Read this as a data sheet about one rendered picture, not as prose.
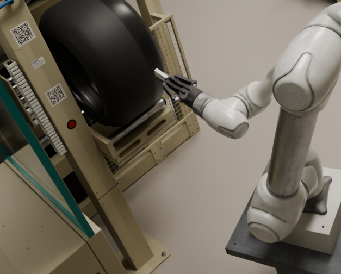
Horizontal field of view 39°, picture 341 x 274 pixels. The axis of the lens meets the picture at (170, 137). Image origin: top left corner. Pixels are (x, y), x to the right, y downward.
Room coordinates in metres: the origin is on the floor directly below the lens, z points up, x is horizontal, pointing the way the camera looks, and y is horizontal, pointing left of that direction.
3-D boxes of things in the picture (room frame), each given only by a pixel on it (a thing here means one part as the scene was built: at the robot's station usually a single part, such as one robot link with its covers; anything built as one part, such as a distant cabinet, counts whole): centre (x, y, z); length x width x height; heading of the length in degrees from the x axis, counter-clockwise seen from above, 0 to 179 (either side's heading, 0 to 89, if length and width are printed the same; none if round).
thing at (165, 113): (1.82, 0.13, 0.83); 0.36 x 0.09 x 0.06; 118
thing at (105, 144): (1.86, 0.35, 0.90); 0.40 x 0.03 x 0.10; 28
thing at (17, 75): (1.74, 0.47, 1.19); 0.05 x 0.04 x 0.48; 28
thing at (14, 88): (2.17, 0.57, 1.05); 0.20 x 0.15 x 0.30; 118
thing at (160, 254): (1.80, 0.41, 0.01); 0.27 x 0.27 x 0.02; 28
